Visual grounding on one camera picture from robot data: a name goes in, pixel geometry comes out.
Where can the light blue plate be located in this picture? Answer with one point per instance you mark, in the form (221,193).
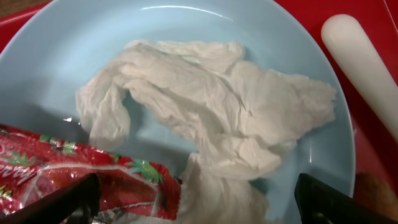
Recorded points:
(67,42)

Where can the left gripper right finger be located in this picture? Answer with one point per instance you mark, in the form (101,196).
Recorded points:
(318,203)

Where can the white tissue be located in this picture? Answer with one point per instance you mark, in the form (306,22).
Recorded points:
(243,119)

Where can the white plastic spoon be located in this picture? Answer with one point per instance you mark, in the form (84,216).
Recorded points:
(355,54)

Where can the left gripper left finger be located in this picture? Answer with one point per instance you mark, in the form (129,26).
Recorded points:
(78,202)

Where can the red snack wrapper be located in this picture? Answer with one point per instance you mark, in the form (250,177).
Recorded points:
(36,165)

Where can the orange carrot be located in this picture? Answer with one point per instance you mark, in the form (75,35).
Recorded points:
(376,194)

